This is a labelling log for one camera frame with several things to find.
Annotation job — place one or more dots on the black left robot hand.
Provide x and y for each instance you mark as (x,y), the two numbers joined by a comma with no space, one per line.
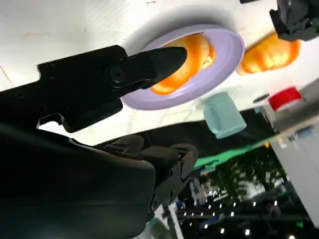
(294,20)

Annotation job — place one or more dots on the white cabinet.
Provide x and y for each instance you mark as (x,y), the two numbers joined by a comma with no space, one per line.
(299,169)

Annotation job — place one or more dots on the black round table grommet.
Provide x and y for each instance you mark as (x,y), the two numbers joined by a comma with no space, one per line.
(261,98)

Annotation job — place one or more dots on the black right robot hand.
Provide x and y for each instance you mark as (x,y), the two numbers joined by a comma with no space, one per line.
(62,179)

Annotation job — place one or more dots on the pale green mug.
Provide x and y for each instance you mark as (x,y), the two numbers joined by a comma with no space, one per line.
(224,117)

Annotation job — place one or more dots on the lilac plate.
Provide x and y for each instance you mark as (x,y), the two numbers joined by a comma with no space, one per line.
(224,49)

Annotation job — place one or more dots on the orange and white bread roll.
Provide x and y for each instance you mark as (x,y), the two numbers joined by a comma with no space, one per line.
(269,57)
(197,52)

